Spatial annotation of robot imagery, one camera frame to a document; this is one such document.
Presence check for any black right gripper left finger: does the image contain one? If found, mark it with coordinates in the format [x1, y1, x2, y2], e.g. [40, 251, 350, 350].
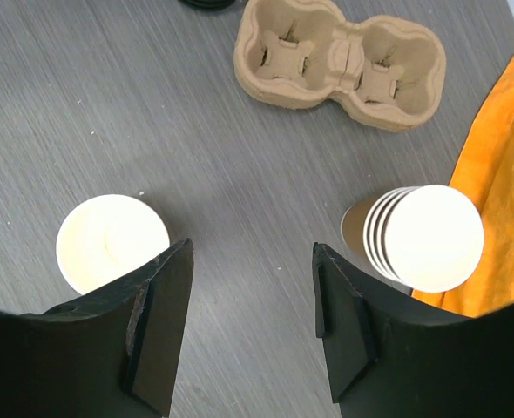
[0, 239, 194, 417]

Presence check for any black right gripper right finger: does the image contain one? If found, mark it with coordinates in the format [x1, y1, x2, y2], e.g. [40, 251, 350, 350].
[313, 243, 514, 417]

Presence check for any brown paper cup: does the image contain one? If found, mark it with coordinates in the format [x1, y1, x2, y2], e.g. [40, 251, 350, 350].
[56, 194, 170, 295]

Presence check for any stack of paper cups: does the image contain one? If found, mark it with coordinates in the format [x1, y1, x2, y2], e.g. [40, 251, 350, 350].
[341, 185, 484, 293]

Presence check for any orange Mickey Mouse cloth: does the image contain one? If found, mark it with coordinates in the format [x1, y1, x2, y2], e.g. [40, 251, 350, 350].
[412, 56, 514, 317]

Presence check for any stack of cardboard cup carriers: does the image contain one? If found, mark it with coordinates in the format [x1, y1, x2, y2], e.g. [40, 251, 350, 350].
[233, 1, 446, 132]

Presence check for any stack of black lids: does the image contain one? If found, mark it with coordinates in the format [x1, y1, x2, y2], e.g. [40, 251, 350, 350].
[181, 0, 235, 11]

